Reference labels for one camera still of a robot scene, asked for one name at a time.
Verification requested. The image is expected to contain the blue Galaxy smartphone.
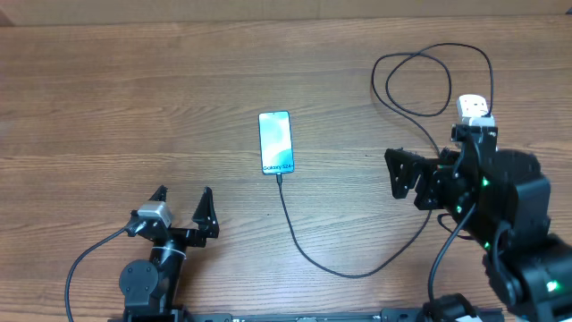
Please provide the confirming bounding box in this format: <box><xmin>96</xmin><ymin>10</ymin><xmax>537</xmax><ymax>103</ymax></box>
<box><xmin>258</xmin><ymin>111</ymin><xmax>295</xmax><ymax>175</ymax></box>

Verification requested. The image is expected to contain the white charger plug adapter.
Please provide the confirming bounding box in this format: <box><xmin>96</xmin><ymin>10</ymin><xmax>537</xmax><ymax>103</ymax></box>
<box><xmin>461</xmin><ymin>115</ymin><xmax>496</xmax><ymax>127</ymax></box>

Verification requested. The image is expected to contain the black USB charging cable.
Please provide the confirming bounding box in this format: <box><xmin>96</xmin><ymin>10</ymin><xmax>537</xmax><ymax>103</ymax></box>
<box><xmin>275</xmin><ymin>42</ymin><xmax>495</xmax><ymax>280</ymax></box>

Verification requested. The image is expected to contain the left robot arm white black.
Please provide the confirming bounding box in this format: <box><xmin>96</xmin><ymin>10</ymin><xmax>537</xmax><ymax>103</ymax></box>
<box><xmin>119</xmin><ymin>185</ymin><xmax>220</xmax><ymax>321</ymax></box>

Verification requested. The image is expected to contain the white power strip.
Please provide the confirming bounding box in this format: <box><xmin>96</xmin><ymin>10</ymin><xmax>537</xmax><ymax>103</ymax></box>
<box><xmin>456</xmin><ymin>94</ymin><xmax>489</xmax><ymax>124</ymax></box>

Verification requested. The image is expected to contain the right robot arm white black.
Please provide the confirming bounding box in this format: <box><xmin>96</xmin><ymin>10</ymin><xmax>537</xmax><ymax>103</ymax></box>
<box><xmin>384</xmin><ymin>124</ymin><xmax>571</xmax><ymax>321</ymax></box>

